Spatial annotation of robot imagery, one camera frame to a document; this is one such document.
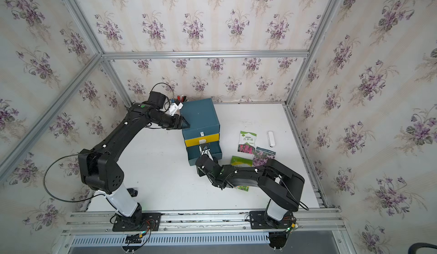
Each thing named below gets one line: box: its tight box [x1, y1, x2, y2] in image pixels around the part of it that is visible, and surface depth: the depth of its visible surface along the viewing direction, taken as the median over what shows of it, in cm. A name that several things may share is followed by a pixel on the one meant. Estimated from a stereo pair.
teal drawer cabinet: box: [179, 97, 223, 160], surface depth 87 cm
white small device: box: [266, 130, 276, 149], surface depth 100 cm
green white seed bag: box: [236, 130, 258, 155], surface depth 101 cm
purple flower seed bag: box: [252, 146, 276, 167], surface depth 95 cm
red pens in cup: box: [176, 93, 188, 103], surface depth 109 cm
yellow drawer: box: [184, 133, 220, 148], surface depth 89 cm
